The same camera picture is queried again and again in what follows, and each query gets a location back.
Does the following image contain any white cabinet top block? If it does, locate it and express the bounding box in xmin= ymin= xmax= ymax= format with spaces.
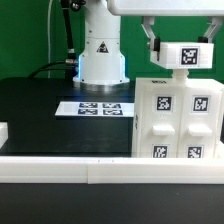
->
xmin=150 ymin=42 xmax=214 ymax=70

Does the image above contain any white marker base sheet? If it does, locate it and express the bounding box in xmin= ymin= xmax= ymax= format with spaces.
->
xmin=55 ymin=101 xmax=134 ymax=117

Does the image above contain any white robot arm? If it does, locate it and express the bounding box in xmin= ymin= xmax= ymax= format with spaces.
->
xmin=60 ymin=0 xmax=224 ymax=89

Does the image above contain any white thin cable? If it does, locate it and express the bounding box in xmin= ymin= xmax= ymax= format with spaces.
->
xmin=47 ymin=0 xmax=55 ymax=79

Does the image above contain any white U-shaped border fence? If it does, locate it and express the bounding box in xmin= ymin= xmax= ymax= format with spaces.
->
xmin=0 ymin=121 xmax=224 ymax=185

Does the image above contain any white cabinet body box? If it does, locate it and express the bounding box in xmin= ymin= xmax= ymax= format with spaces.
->
xmin=132 ymin=70 xmax=224 ymax=158

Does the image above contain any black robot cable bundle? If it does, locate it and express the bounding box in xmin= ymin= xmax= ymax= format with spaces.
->
xmin=27 ymin=0 xmax=86 ymax=80

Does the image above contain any white cabinet door panel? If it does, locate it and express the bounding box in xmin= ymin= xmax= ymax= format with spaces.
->
xmin=140 ymin=84 xmax=183 ymax=158

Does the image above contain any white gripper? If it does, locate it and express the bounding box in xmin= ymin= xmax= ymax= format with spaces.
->
xmin=107 ymin=0 xmax=224 ymax=52

